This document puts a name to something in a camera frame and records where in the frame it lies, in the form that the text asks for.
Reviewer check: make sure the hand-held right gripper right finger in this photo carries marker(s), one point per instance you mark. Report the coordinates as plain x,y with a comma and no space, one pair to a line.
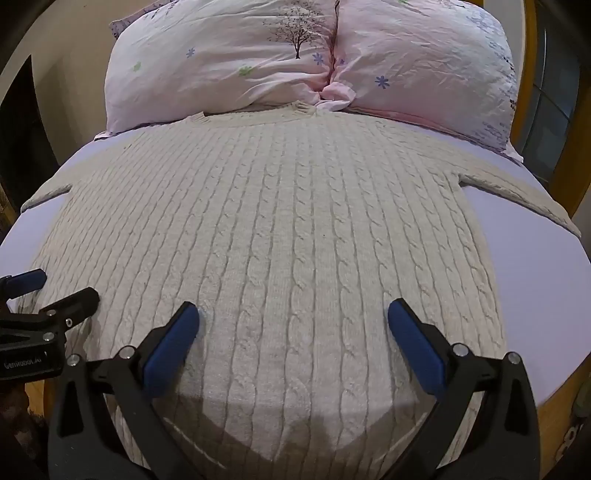
415,344

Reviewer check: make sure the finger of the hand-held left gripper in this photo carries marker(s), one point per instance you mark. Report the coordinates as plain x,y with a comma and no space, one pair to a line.
74,304
25,280

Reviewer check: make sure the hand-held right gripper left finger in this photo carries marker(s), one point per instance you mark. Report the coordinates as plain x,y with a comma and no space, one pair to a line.
168,344

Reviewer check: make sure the pink floral pillow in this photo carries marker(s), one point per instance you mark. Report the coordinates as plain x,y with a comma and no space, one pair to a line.
221,55
429,64

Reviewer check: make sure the wooden bed frame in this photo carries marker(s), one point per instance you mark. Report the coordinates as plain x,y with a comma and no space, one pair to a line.
554,138

